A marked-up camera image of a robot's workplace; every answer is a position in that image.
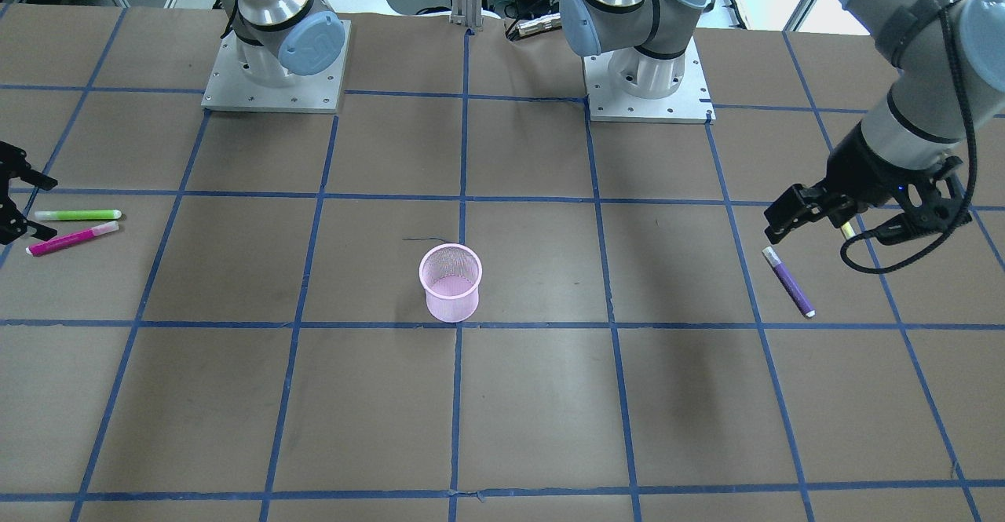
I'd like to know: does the purple highlighter pen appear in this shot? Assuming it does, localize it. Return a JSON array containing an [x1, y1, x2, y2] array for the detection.
[[762, 246, 817, 319]]

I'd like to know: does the green highlighter pen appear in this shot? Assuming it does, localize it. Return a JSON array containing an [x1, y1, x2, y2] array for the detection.
[[33, 210, 123, 221]]

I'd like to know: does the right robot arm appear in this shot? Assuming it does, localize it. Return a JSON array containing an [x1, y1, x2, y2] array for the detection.
[[203, 0, 349, 113]]

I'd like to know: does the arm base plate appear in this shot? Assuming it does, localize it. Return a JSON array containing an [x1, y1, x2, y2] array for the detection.
[[201, 19, 352, 115], [583, 38, 717, 124]]

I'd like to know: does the pink mesh cup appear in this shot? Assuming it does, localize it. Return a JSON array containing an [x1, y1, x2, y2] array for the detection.
[[418, 243, 482, 324]]

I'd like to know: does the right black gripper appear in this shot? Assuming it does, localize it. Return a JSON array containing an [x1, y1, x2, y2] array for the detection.
[[1, 141, 60, 244]]

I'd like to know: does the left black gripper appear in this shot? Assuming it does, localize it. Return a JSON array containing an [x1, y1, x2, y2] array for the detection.
[[763, 126, 972, 244]]

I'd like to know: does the pink highlighter pen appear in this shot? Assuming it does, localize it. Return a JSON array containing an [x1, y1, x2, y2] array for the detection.
[[25, 221, 119, 257]]

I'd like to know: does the yellow highlighter pen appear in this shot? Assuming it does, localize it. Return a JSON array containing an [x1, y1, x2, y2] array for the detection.
[[839, 221, 857, 242]]

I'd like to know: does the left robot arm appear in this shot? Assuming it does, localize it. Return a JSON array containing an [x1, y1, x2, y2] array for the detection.
[[559, 0, 1003, 244]]

